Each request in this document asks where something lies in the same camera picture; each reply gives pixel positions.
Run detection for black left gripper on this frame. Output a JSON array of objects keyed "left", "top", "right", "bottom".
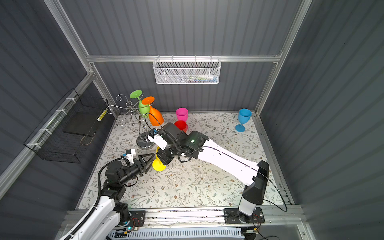
[{"left": 118, "top": 153, "right": 153, "bottom": 188}]

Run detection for yellow wine glass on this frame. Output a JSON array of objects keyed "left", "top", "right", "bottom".
[{"left": 152, "top": 147, "right": 166, "bottom": 172}]

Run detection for red wine glass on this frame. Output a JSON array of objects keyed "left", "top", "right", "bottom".
[{"left": 175, "top": 121, "right": 188, "bottom": 133}]

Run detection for orange wine glass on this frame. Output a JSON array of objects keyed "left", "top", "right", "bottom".
[{"left": 142, "top": 96, "right": 164, "bottom": 127}]

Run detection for pink wine glass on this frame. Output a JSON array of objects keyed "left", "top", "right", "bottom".
[{"left": 176, "top": 108, "right": 189, "bottom": 122}]

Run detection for blue wine glass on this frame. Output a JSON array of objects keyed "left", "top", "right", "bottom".
[{"left": 235, "top": 109, "right": 252, "bottom": 133}]

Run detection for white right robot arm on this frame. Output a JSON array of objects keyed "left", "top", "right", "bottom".
[{"left": 148, "top": 123, "right": 269, "bottom": 223}]

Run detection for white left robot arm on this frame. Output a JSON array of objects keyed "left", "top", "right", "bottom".
[{"left": 61, "top": 153, "right": 156, "bottom": 240}]

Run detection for chrome wine glass rack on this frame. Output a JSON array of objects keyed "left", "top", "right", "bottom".
[{"left": 106, "top": 94, "right": 155, "bottom": 150}]

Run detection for green wine glass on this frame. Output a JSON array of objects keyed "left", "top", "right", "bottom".
[{"left": 130, "top": 90, "right": 150, "bottom": 118}]

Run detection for white vented panel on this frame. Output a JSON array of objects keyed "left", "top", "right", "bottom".
[{"left": 107, "top": 227, "right": 245, "bottom": 240}]

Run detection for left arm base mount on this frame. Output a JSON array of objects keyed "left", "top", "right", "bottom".
[{"left": 113, "top": 203, "right": 146, "bottom": 228}]

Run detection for black corrugated cable conduit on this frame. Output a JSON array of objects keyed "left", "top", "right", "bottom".
[{"left": 59, "top": 157, "right": 133, "bottom": 240}]

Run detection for white wire mesh basket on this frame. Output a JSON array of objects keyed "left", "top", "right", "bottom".
[{"left": 153, "top": 59, "right": 222, "bottom": 85}]

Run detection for black wire basket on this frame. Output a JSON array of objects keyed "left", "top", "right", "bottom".
[{"left": 24, "top": 91, "right": 108, "bottom": 164}]

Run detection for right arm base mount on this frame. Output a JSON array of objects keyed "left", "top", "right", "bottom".
[{"left": 223, "top": 207, "right": 265, "bottom": 225}]

